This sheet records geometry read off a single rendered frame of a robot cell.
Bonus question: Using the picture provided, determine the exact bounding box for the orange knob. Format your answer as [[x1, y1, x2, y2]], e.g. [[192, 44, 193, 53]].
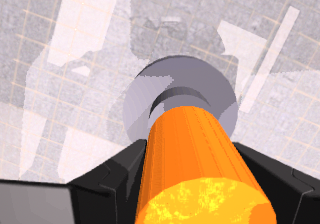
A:
[[135, 106, 277, 224]]

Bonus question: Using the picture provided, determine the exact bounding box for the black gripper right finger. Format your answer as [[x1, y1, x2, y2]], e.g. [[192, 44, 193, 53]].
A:
[[232, 141, 320, 224]]

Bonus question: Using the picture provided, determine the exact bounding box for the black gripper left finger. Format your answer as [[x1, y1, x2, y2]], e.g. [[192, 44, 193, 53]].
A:
[[0, 139, 147, 224]]

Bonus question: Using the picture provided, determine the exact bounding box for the silver round pedestal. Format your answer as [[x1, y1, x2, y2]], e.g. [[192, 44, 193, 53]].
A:
[[122, 55, 238, 143]]

